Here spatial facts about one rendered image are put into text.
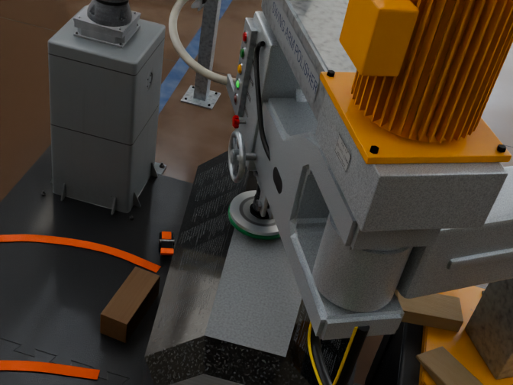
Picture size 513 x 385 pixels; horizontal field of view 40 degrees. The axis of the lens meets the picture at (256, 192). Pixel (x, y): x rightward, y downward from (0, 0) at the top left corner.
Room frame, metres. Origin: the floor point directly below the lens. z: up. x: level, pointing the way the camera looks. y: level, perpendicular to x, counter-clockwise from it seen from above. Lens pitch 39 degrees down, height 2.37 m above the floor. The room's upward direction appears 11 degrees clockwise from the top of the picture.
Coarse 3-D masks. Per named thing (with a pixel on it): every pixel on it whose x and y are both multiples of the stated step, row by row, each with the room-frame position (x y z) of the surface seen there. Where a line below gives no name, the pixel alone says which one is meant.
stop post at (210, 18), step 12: (216, 0) 3.72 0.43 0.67; (204, 12) 3.73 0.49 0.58; (216, 12) 3.72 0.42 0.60; (204, 24) 3.73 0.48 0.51; (216, 24) 3.75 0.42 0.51; (204, 36) 3.72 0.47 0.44; (216, 36) 3.79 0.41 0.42; (204, 48) 3.72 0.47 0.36; (204, 60) 3.72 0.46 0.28; (204, 84) 3.72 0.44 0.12; (192, 96) 3.74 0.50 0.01; (204, 96) 3.72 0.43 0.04; (216, 96) 3.80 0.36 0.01
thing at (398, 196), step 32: (288, 0) 1.61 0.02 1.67; (320, 0) 1.64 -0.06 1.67; (288, 32) 1.55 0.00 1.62; (320, 32) 1.47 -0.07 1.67; (320, 64) 1.34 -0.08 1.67; (352, 64) 1.35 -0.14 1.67; (320, 96) 1.30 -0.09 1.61; (320, 128) 1.23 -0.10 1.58; (352, 160) 1.07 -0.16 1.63; (352, 192) 1.03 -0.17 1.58; (384, 192) 0.97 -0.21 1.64; (416, 192) 0.99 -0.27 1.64; (448, 192) 1.01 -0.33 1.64; (480, 192) 1.04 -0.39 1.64; (384, 224) 0.98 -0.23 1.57; (416, 224) 1.00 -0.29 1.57; (448, 224) 1.02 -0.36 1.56; (480, 224) 1.05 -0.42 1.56
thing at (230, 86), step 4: (228, 76) 2.18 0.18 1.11; (228, 80) 2.16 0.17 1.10; (232, 80) 2.16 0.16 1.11; (228, 84) 2.16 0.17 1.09; (232, 84) 2.13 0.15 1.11; (228, 88) 2.15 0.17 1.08; (232, 88) 2.11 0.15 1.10; (228, 92) 2.14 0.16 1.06; (232, 92) 2.10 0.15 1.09; (232, 96) 2.09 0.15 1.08; (232, 100) 2.08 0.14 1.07; (232, 104) 2.08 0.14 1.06; (256, 172) 1.71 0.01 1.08; (256, 176) 1.71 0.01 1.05; (260, 184) 1.67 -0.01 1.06; (260, 188) 1.66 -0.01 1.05; (256, 200) 1.58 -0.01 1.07; (256, 204) 1.57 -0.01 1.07; (260, 204) 1.56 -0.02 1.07; (268, 204) 1.57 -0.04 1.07; (256, 208) 1.56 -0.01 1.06; (260, 208) 1.56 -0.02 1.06; (268, 208) 1.57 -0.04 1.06; (268, 212) 1.57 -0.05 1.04; (272, 216) 1.55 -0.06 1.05
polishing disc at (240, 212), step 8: (248, 192) 1.87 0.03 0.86; (232, 200) 1.81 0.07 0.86; (240, 200) 1.82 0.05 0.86; (248, 200) 1.83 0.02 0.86; (232, 208) 1.77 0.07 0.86; (240, 208) 1.78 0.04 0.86; (248, 208) 1.79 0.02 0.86; (232, 216) 1.73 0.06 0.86; (240, 216) 1.74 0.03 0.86; (248, 216) 1.75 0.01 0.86; (240, 224) 1.70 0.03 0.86; (248, 224) 1.71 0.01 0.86; (256, 224) 1.72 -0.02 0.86; (264, 224) 1.73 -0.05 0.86; (272, 224) 1.73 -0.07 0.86; (256, 232) 1.68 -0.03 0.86; (264, 232) 1.69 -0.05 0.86; (272, 232) 1.69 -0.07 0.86
